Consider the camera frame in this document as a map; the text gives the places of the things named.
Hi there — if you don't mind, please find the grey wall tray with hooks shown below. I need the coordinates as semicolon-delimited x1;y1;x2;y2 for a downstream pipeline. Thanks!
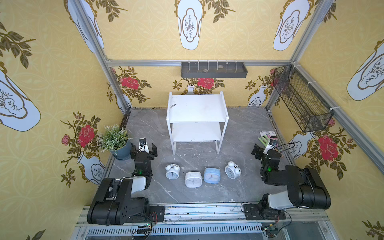
181;61;248;79

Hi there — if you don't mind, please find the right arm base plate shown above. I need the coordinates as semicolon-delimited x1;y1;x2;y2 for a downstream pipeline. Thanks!
242;203;287;222

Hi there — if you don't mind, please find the white square alarm clock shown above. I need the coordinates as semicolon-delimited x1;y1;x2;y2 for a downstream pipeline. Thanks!
185;172;203;188

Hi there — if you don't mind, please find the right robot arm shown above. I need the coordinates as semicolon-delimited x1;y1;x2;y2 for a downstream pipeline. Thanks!
252;144;331;212

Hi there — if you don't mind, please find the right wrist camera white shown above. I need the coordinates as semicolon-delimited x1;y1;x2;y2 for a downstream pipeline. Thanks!
263;139;279;154

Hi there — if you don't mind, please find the potted plant in grey pot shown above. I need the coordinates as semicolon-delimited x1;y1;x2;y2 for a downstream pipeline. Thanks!
98;125;133;161

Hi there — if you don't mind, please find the black wire mesh basket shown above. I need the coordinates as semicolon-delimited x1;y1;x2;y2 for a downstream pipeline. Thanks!
273;65;334;133

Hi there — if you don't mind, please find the green garden fork tool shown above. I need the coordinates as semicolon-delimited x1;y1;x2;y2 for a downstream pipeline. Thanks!
258;135;271;148

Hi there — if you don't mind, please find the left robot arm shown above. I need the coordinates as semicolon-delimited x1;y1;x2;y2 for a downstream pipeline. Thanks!
87;138;158;226

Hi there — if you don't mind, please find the blue square alarm clock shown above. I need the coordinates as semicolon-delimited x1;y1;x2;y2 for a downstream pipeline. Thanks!
204;168;221;184

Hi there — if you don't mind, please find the white two-tier metal shelf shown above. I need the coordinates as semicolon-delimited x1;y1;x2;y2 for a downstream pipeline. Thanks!
166;92;230;154

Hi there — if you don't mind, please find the white twin-bell alarm clock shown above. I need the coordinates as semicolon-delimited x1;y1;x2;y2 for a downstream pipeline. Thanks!
165;164;181;180
225;161;241;180

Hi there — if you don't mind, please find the pink seed packet card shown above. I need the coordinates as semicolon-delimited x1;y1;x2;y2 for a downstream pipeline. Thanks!
260;131;278;140

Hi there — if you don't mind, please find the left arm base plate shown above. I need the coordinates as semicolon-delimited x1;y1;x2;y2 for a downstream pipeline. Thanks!
142;206;165;224

